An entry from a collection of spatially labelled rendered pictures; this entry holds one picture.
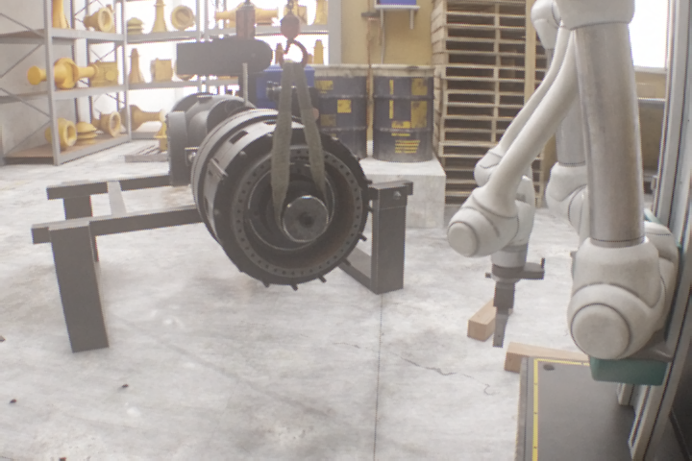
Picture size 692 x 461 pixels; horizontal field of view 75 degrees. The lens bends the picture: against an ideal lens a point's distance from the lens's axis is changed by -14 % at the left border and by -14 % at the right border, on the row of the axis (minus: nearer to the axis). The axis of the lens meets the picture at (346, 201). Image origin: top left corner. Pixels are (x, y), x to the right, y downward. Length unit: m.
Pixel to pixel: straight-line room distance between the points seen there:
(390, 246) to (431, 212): 1.36
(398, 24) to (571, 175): 4.65
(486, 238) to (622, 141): 0.32
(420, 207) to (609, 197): 3.46
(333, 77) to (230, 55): 1.03
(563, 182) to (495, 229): 0.71
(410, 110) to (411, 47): 1.57
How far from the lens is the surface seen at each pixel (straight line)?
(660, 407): 1.47
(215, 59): 4.21
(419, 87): 4.72
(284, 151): 1.50
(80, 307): 2.62
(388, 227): 2.96
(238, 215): 1.54
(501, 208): 1.03
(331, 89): 4.71
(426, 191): 4.27
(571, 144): 1.70
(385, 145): 4.77
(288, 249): 1.71
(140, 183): 3.47
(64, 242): 2.51
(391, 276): 3.08
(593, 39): 0.91
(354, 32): 6.14
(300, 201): 1.52
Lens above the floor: 1.29
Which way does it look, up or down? 15 degrees down
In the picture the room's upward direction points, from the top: straight up
